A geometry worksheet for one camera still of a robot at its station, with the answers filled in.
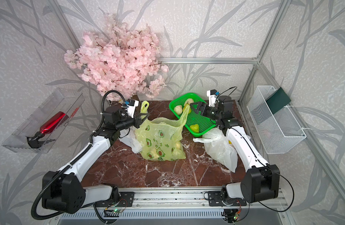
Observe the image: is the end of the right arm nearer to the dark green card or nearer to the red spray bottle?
the dark green card

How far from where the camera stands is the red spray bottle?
1.96ft

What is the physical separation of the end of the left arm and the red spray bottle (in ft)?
0.76

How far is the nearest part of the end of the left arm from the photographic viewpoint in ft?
2.01
